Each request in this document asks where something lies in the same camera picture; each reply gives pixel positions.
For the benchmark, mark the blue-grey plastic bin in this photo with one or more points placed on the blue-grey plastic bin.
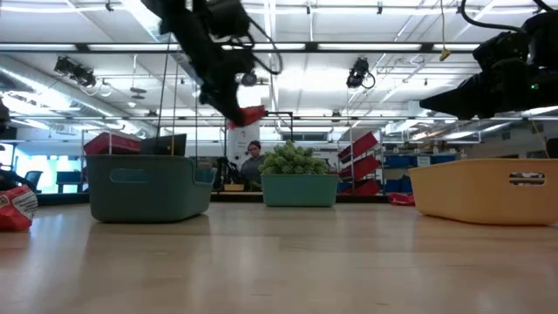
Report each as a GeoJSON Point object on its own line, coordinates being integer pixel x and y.
{"type": "Point", "coordinates": [148, 192]}

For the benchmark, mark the green artificial succulent plant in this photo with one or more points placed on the green artificial succulent plant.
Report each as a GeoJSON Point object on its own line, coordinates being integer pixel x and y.
{"type": "Point", "coordinates": [292, 161]}

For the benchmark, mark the yellow hanging plug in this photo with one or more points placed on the yellow hanging plug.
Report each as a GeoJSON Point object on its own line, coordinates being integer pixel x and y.
{"type": "Point", "coordinates": [444, 54]}

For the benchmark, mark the metal shelf rack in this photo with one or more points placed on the metal shelf rack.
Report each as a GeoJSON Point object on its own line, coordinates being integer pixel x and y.
{"type": "Point", "coordinates": [351, 131]}

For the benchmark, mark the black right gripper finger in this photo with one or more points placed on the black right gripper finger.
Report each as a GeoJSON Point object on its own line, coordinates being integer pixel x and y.
{"type": "Point", "coordinates": [466, 109]}
{"type": "Point", "coordinates": [457, 93]}

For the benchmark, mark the red candy packet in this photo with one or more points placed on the red candy packet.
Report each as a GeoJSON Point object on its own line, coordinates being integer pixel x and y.
{"type": "Point", "coordinates": [401, 199]}

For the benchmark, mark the red candy bar wrapper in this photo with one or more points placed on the red candy bar wrapper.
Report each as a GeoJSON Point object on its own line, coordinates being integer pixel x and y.
{"type": "Point", "coordinates": [17, 209]}
{"type": "Point", "coordinates": [250, 115]}

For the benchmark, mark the black office chair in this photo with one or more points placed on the black office chair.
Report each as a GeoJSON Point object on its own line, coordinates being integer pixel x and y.
{"type": "Point", "coordinates": [32, 179]}

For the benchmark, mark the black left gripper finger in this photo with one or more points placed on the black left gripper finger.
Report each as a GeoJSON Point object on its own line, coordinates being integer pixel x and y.
{"type": "Point", "coordinates": [237, 107]}
{"type": "Point", "coordinates": [218, 102]}

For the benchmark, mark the red tilted storage bin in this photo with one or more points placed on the red tilted storage bin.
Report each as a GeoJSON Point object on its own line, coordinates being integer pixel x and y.
{"type": "Point", "coordinates": [362, 166]}
{"type": "Point", "coordinates": [364, 187]}
{"type": "Point", "coordinates": [359, 145]}

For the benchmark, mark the black aluminium table frame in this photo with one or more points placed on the black aluminium table frame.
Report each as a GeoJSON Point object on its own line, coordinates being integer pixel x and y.
{"type": "Point", "coordinates": [61, 199]}

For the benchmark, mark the yellow plastic bin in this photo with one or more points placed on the yellow plastic bin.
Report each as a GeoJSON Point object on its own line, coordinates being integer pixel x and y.
{"type": "Point", "coordinates": [479, 196]}

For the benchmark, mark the black ceiling camera rig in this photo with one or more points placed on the black ceiling camera rig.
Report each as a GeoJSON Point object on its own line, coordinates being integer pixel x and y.
{"type": "Point", "coordinates": [76, 72]}

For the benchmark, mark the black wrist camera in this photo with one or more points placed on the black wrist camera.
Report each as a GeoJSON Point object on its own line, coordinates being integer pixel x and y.
{"type": "Point", "coordinates": [501, 50]}
{"type": "Point", "coordinates": [229, 17]}

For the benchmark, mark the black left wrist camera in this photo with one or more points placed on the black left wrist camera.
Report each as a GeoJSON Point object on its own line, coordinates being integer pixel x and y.
{"type": "Point", "coordinates": [229, 17]}

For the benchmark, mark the large red storage bin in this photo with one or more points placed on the large red storage bin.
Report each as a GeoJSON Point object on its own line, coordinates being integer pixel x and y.
{"type": "Point", "coordinates": [111, 145]}

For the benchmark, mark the person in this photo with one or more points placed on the person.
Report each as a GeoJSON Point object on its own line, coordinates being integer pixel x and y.
{"type": "Point", "coordinates": [253, 168]}

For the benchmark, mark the white pillar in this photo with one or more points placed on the white pillar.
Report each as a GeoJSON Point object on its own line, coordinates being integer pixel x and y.
{"type": "Point", "coordinates": [237, 146]}

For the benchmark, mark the blue storage bin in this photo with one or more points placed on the blue storage bin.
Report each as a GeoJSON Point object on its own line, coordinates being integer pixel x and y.
{"type": "Point", "coordinates": [399, 161]}
{"type": "Point", "coordinates": [442, 159]}

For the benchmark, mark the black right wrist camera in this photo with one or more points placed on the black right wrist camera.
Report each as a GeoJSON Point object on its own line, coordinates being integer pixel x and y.
{"type": "Point", "coordinates": [501, 50]}

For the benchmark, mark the teal plastic bin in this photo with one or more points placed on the teal plastic bin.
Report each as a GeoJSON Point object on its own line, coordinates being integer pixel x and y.
{"type": "Point", "coordinates": [301, 192]}

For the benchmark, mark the round black ceiling camera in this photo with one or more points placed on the round black ceiling camera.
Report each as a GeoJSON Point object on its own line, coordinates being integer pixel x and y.
{"type": "Point", "coordinates": [249, 79]}

